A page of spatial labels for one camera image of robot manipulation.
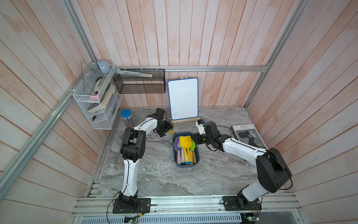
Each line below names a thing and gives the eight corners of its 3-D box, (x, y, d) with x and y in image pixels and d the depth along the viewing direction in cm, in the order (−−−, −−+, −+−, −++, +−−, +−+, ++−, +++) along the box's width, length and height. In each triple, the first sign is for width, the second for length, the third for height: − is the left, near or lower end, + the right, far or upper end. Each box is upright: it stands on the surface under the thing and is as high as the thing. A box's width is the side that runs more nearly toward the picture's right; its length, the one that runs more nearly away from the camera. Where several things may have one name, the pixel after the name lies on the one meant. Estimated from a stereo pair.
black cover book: (236, 149, 97) (238, 146, 94) (229, 126, 110) (231, 123, 106) (263, 149, 97) (266, 146, 94) (253, 126, 110) (255, 123, 106)
